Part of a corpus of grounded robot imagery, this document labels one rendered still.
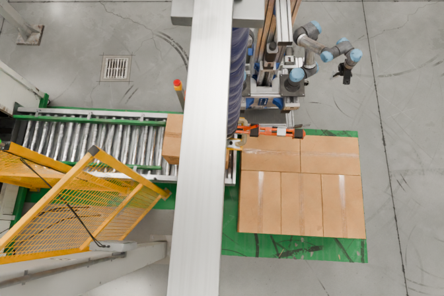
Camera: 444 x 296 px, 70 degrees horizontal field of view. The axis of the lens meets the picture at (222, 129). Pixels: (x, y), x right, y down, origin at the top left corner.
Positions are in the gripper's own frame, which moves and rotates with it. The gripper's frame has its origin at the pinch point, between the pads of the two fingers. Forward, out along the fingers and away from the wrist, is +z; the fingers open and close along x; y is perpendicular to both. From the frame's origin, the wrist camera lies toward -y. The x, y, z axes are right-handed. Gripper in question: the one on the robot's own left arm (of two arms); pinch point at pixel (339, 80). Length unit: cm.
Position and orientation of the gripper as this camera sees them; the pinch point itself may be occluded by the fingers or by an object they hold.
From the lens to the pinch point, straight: 261.0
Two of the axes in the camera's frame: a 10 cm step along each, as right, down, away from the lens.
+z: 0.1, 3.0, 9.5
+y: 0.1, -9.5, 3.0
